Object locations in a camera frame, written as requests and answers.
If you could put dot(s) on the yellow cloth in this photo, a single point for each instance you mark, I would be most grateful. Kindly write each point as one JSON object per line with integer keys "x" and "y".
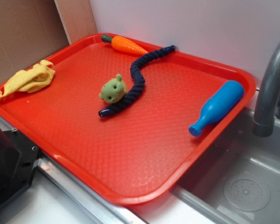
{"x": 32, "y": 80}

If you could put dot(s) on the green plush animal head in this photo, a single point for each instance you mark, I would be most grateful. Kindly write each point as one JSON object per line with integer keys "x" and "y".
{"x": 114, "y": 90}

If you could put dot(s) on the grey plastic sink basin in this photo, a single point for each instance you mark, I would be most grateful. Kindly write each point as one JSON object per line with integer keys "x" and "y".
{"x": 237, "y": 179}

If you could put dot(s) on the blue plastic toy bottle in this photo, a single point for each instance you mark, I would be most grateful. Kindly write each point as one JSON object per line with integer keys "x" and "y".
{"x": 218, "y": 106}

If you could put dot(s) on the dark blue rope toy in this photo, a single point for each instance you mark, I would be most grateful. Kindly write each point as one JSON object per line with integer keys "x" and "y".
{"x": 139, "y": 82}

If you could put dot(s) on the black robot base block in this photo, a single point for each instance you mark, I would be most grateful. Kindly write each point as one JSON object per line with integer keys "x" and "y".
{"x": 18, "y": 159}

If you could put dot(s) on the orange toy carrot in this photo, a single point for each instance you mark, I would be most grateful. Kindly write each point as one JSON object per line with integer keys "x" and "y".
{"x": 123, "y": 44}

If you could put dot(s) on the grey faucet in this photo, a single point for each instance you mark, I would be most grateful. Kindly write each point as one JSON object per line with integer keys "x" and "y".
{"x": 267, "y": 107}

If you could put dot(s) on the brown cardboard panel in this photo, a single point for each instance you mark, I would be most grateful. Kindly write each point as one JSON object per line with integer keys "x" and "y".
{"x": 30, "y": 30}

